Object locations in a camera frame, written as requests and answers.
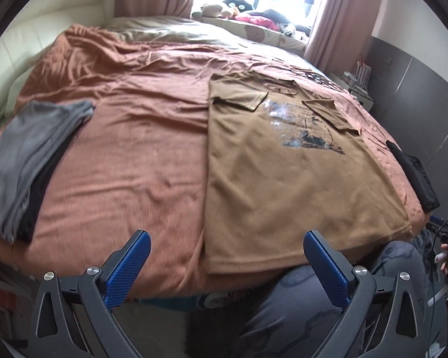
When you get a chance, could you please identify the beige pillow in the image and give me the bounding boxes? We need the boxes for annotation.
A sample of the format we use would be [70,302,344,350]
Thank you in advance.
[103,16,251,49]

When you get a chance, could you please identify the rust orange bed cover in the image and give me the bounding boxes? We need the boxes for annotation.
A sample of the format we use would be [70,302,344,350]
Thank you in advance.
[0,24,426,299]

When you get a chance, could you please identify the white nightstand with items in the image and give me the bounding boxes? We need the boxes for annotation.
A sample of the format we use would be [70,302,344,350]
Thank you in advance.
[329,55,374,112]

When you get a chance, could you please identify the black folded garment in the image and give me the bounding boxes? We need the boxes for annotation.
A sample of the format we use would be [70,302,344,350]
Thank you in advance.
[386,140,440,213]

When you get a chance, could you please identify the bear print pillow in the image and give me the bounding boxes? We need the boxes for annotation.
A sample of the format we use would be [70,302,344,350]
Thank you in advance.
[200,17,309,56]

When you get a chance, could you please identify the person's grey patterned trousers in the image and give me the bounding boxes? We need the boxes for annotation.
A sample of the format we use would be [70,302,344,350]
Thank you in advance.
[231,229,431,357]

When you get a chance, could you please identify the plush toys on windowsill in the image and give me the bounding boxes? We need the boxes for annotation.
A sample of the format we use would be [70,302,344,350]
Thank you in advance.
[191,0,312,36]

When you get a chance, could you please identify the brown printed t-shirt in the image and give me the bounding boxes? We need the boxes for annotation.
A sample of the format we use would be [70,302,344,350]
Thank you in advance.
[204,72,412,274]

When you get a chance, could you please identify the pink curtain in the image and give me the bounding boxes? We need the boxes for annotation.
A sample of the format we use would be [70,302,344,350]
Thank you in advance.
[113,0,391,70]

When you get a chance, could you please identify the person's right hand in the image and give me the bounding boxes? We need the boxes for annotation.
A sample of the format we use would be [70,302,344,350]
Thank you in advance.
[435,243,448,275]

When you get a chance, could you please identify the grey folded clothes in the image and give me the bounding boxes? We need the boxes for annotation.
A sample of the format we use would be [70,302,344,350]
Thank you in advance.
[0,100,93,243]

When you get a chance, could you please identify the cream padded headboard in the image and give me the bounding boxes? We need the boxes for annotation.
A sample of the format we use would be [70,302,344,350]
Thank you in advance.
[0,0,115,127]

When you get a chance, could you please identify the dark wardrobe panel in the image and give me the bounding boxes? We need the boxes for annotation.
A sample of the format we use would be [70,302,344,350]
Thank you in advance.
[363,37,448,218]

